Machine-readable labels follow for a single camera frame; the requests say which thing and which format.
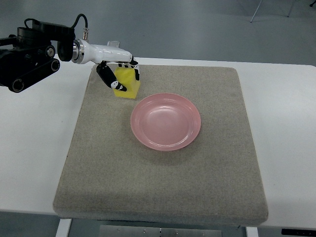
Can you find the yellow foam block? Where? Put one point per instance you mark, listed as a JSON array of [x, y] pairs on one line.
[[127, 78]]

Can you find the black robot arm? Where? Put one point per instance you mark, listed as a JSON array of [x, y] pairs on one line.
[[35, 52]]

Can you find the white table leg left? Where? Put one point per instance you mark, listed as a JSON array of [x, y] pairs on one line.
[[63, 228]]

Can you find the beige fabric mat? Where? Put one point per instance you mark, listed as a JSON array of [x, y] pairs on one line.
[[181, 152]]

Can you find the black label plate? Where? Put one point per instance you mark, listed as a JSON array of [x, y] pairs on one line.
[[298, 232]]

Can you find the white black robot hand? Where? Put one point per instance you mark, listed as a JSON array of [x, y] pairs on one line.
[[84, 52]]

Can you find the metal floor socket plate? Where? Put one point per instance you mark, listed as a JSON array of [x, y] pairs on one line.
[[113, 43]]

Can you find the pink plate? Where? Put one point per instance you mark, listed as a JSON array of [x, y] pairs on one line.
[[165, 122]]

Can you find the metal chair legs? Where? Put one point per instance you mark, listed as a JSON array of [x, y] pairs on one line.
[[266, 10]]

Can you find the white table leg right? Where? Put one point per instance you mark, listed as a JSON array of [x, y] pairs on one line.
[[252, 232]]

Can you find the white table leg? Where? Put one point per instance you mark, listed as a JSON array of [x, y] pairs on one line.
[[63, 228], [252, 232]]

